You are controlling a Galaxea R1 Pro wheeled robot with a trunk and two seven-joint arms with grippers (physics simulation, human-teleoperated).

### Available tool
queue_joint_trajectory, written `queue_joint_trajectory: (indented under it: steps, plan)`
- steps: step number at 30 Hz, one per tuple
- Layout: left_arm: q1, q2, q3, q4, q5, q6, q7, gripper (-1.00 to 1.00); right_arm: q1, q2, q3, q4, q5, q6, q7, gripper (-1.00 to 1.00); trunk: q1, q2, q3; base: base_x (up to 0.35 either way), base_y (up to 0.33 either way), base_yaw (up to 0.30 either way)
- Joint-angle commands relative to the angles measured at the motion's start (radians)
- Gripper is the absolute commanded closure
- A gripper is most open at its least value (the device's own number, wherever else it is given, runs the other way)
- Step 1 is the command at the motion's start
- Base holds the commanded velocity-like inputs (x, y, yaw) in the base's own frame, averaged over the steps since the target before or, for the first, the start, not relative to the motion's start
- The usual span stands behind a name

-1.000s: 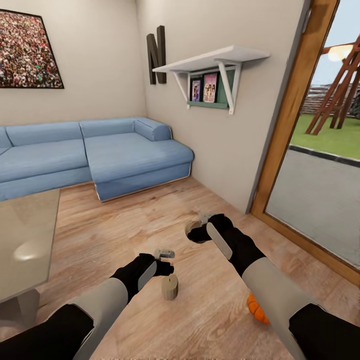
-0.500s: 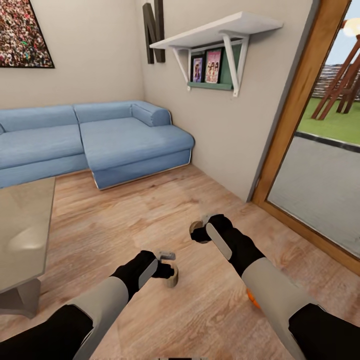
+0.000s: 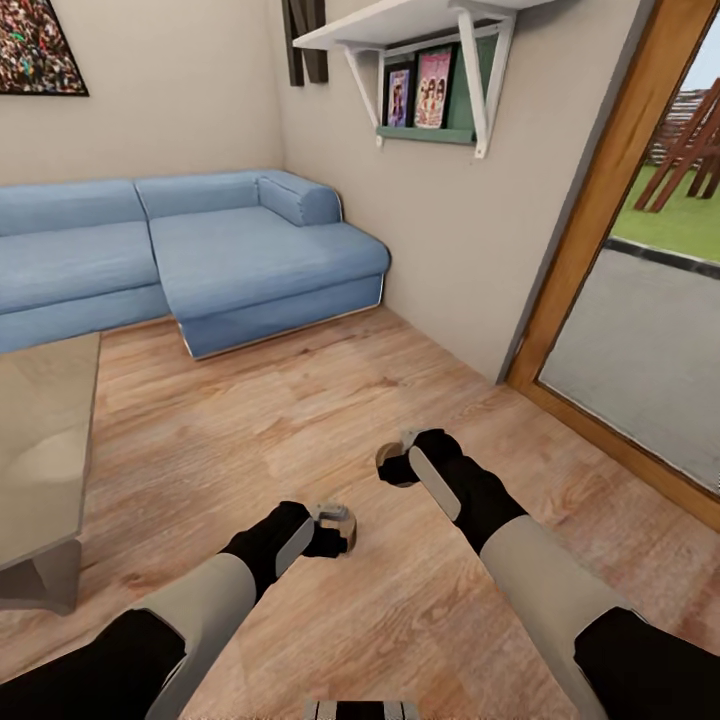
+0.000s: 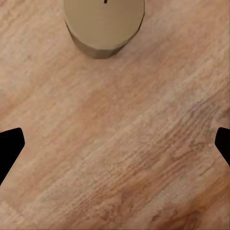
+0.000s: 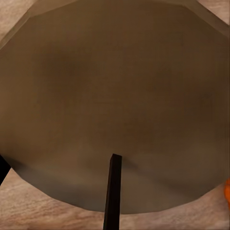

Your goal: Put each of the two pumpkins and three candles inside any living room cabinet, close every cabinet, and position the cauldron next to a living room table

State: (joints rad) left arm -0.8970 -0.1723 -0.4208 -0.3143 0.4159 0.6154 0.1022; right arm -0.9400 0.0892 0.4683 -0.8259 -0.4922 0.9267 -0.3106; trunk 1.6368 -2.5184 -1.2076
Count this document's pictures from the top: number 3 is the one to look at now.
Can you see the shelf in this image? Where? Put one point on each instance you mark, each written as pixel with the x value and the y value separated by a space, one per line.
pixel 481 57

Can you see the pillar candle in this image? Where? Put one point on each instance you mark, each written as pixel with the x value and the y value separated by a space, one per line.
pixel 347 529
pixel 392 449

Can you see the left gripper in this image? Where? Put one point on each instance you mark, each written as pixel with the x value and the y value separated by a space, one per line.
pixel 327 543

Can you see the door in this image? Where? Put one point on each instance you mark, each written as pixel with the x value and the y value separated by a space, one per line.
pixel 623 342

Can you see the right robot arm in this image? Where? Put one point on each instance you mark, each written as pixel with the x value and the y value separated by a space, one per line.
pixel 609 658

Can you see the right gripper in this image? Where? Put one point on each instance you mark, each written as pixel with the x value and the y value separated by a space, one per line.
pixel 395 470

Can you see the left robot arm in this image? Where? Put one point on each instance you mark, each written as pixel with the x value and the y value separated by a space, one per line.
pixel 146 663

